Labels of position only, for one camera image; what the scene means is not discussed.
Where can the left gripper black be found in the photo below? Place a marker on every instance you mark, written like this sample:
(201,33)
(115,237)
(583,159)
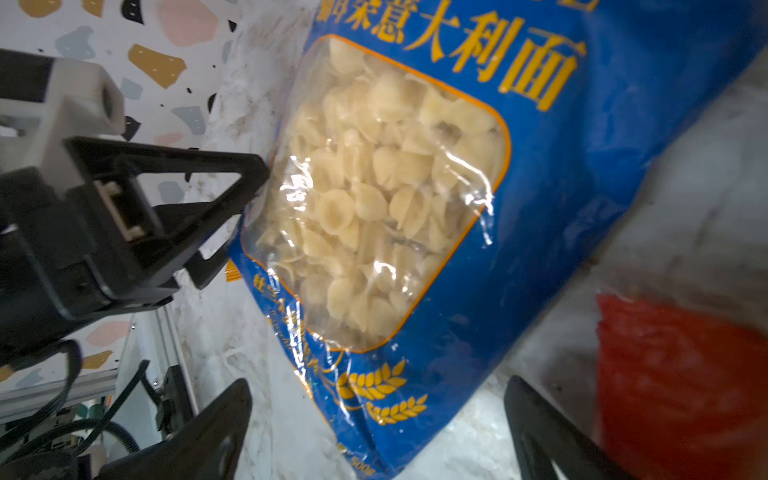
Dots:
(143,213)

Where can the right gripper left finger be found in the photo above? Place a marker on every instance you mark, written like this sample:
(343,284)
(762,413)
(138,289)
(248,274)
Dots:
(208,447)

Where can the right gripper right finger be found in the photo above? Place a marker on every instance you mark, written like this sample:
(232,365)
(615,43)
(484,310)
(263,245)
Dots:
(546,442)

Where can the blue orange orecchiette bag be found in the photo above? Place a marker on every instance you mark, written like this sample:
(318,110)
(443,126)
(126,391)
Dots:
(442,169)

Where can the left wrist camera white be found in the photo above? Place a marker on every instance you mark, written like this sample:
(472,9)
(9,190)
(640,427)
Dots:
(46,100)

